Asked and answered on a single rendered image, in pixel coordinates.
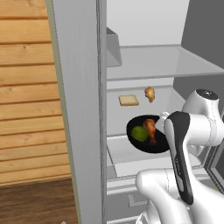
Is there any black bowl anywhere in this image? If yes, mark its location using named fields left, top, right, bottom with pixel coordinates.
left=125, top=115, right=172, bottom=154

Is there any grey fridge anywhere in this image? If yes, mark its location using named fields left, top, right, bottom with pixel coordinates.
left=45, top=0, right=224, bottom=224

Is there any grey fridge door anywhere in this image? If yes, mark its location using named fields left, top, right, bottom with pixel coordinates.
left=45, top=0, right=108, bottom=224

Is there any brown chicken drumstick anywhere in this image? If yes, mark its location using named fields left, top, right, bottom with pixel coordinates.
left=143, top=118, right=158, bottom=145

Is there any clear fridge drawer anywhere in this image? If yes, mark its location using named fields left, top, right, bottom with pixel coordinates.
left=106, top=133, right=212, bottom=179

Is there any green lime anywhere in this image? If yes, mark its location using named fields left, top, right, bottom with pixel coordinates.
left=130, top=125, right=150, bottom=143

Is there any grey door bin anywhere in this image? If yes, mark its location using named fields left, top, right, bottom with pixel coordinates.
left=106, top=27, right=123, bottom=68

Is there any bread slice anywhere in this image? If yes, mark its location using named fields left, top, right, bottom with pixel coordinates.
left=118, top=94, right=140, bottom=108

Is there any fried chicken piece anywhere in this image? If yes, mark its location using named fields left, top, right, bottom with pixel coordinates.
left=143, top=86, right=157, bottom=104

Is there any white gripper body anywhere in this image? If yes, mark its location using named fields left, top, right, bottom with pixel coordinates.
left=155, top=111, right=172, bottom=135

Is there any glass fridge shelf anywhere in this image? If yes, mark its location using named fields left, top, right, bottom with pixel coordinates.
left=106, top=44, right=224, bottom=82
left=106, top=85, right=190, bottom=138

